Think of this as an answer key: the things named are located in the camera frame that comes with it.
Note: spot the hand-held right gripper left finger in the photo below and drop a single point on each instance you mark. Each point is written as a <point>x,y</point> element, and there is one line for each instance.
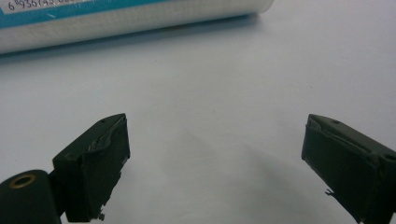
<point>90,168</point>

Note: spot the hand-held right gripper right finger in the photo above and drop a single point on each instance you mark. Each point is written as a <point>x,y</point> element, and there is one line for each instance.
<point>348,161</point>

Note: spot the white roll with blue label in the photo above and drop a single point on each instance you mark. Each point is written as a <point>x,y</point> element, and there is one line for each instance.
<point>124,21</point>

